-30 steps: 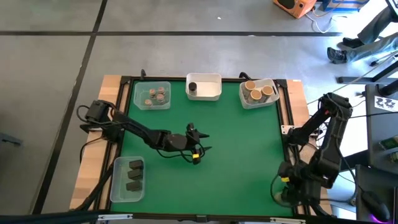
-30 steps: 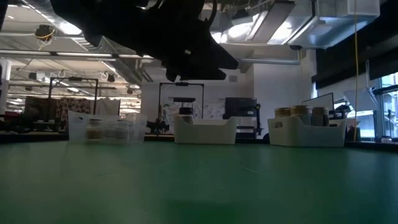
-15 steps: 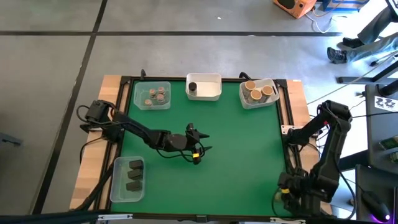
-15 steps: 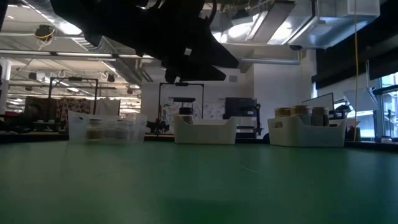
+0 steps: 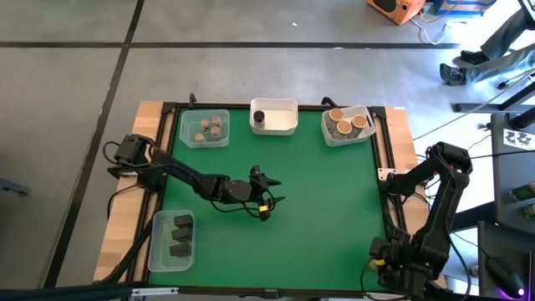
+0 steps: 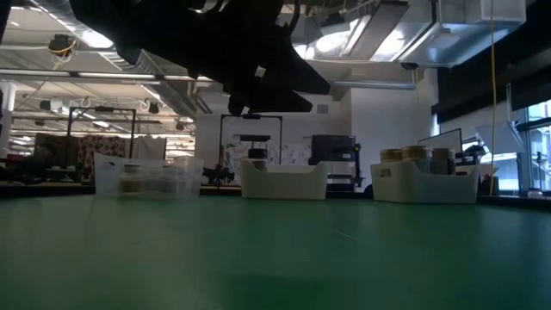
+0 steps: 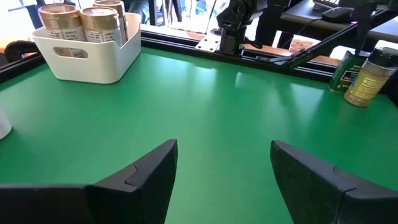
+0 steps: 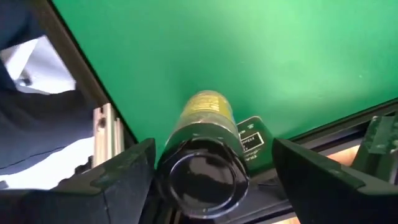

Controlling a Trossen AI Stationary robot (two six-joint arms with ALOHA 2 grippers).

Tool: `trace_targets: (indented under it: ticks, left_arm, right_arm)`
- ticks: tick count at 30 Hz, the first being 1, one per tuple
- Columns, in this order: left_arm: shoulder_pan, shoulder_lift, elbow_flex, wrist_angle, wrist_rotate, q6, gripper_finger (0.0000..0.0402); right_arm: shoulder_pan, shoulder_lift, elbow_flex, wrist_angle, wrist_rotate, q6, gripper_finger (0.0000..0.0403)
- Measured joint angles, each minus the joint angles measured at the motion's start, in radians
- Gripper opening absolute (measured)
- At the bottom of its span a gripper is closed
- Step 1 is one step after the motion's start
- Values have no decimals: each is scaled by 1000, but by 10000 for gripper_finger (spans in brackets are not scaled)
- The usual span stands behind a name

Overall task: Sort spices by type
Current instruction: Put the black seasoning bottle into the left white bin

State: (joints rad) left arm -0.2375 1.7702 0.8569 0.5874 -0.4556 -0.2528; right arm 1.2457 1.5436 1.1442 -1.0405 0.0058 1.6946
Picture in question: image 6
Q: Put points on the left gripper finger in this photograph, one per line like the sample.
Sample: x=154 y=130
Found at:
x=297 y=73
x=271 y=103

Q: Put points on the black-lid spice jar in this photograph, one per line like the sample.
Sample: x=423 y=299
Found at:
x=257 y=154

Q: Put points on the tan-lid spice jar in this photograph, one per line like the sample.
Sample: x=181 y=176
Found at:
x=443 y=160
x=391 y=155
x=416 y=153

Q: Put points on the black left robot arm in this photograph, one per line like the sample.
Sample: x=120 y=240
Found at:
x=112 y=17

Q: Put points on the grey ceiling pipe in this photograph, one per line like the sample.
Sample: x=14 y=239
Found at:
x=370 y=84

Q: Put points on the black machine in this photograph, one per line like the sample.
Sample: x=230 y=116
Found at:
x=333 y=148

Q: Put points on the white plastic bin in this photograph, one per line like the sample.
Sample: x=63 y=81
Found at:
x=422 y=187
x=284 y=185

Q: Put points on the small black background robot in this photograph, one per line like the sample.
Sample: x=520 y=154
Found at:
x=218 y=175

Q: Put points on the white cloth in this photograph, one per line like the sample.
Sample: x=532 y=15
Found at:
x=148 y=148

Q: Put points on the green table mat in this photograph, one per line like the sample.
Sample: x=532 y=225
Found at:
x=275 y=258

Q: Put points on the floral patterned cloth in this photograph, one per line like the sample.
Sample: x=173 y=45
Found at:
x=101 y=146

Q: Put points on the computer monitor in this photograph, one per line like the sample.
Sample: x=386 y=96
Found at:
x=443 y=142

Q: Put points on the clear plastic container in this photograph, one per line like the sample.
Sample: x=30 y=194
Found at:
x=105 y=181

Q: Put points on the person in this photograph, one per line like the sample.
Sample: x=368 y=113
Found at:
x=43 y=157

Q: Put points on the white triangular panel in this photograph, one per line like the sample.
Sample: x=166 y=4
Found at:
x=499 y=135

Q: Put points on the black gantry frame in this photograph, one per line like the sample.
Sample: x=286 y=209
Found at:
x=275 y=129

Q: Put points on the black metal rack frame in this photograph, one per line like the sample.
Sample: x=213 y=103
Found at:
x=103 y=109

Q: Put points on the large silver ceiling duct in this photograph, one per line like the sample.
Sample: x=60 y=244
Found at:
x=452 y=43

